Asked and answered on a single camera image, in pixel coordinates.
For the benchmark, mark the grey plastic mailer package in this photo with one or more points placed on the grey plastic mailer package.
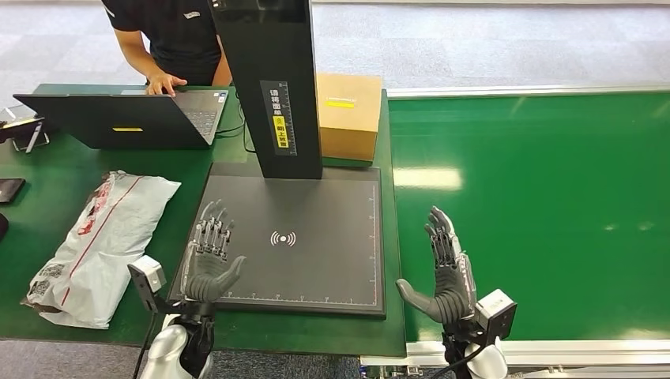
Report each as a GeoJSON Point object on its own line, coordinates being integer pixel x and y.
{"type": "Point", "coordinates": [104, 246]}

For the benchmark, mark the person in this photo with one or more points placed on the person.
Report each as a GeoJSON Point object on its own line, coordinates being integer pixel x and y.
{"type": "Point", "coordinates": [178, 36]}

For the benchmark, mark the black device on stand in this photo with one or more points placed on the black device on stand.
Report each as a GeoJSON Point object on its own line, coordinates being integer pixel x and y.
{"type": "Point", "coordinates": [21, 128]}

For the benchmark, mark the black weighing device with column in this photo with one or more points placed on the black weighing device with column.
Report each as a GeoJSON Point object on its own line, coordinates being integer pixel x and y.
{"type": "Point", "coordinates": [314, 209]}

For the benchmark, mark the dark open laptop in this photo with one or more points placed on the dark open laptop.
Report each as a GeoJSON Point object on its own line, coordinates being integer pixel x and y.
{"type": "Point", "coordinates": [104, 123]}

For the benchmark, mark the green conveyor belt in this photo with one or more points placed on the green conveyor belt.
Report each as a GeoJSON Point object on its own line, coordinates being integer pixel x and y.
{"type": "Point", "coordinates": [549, 219]}

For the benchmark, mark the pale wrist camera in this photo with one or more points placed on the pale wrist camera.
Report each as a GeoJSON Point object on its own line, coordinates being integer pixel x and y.
{"type": "Point", "coordinates": [149, 274]}
{"type": "Point", "coordinates": [497, 314]}

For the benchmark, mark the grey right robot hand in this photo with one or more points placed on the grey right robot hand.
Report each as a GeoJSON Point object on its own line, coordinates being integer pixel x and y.
{"type": "Point", "coordinates": [453, 293]}

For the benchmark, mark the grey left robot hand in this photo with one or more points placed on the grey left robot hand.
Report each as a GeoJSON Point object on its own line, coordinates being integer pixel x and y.
{"type": "Point", "coordinates": [207, 272]}

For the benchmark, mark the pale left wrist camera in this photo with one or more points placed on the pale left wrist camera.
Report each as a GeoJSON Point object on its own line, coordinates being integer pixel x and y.
{"type": "Point", "coordinates": [149, 274]}

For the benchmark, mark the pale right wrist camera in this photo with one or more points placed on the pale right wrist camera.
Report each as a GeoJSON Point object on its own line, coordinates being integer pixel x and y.
{"type": "Point", "coordinates": [497, 314]}

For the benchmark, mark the aluminium conveyor frame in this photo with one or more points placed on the aluminium conveyor frame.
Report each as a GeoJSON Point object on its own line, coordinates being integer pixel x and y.
{"type": "Point", "coordinates": [602, 349]}

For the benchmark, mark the ruler label with yellow sticker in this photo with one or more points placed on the ruler label with yellow sticker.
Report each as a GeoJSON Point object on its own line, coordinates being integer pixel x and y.
{"type": "Point", "coordinates": [279, 117]}

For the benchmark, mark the black smartphone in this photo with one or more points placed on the black smartphone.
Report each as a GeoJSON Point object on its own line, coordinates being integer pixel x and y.
{"type": "Point", "coordinates": [9, 189]}

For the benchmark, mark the brown cardboard box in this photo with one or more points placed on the brown cardboard box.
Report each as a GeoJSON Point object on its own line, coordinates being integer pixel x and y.
{"type": "Point", "coordinates": [348, 112]}

